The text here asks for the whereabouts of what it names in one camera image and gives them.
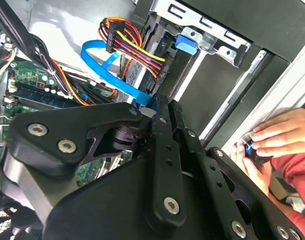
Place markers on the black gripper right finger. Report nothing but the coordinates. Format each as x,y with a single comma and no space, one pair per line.
223,200

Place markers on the person's right hand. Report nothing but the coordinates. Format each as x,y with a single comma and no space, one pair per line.
287,132

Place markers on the person's left hand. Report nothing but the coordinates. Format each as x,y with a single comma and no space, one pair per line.
257,172

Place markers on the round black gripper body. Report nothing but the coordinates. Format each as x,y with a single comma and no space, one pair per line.
105,212

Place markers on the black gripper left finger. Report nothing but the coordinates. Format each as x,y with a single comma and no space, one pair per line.
55,120

